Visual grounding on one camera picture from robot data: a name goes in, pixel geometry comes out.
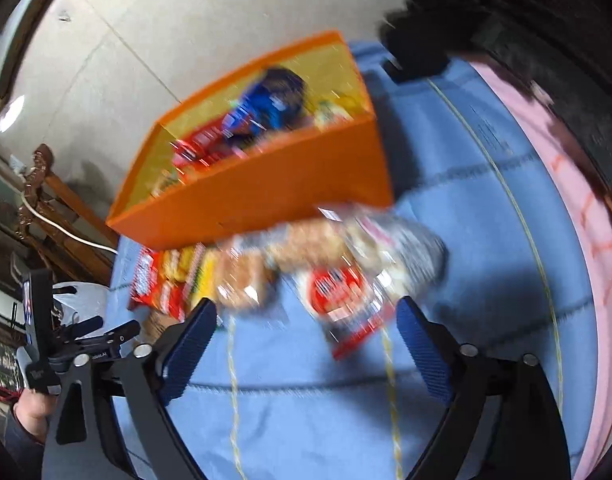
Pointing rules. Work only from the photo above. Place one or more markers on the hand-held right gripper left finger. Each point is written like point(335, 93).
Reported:
point(188, 350)

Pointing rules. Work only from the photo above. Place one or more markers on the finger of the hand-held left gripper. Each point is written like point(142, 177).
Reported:
point(81, 327)
point(118, 335)

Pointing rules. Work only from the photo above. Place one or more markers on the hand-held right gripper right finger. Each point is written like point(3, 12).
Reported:
point(426, 350)

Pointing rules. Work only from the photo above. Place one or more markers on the red label clear snack packet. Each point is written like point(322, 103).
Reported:
point(338, 295)

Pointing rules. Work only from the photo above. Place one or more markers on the orange storage box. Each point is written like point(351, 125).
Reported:
point(286, 185)

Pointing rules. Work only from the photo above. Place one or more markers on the long red snack packet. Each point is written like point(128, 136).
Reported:
point(201, 146)

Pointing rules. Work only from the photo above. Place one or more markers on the blue snack packet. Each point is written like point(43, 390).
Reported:
point(268, 102)

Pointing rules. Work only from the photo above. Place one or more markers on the person's left forearm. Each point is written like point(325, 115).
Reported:
point(23, 447)

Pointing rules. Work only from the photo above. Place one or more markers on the person's left hand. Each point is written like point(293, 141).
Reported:
point(33, 412)

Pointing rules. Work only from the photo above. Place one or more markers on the white plastic bag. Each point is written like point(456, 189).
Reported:
point(83, 300)

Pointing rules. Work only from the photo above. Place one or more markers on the pile of assorted snack packets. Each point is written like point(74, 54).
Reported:
point(236, 270)

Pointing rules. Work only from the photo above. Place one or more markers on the carved wooden furniture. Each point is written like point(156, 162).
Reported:
point(51, 200)

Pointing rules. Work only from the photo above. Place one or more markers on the blue quilted blanket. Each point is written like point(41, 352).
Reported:
point(486, 240)

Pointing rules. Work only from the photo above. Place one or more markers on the round ceiling light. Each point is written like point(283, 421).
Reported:
point(11, 112)

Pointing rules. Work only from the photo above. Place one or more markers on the pink blanket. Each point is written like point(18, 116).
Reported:
point(571, 200)

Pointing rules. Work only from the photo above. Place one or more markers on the dark cloth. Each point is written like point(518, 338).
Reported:
point(511, 5)

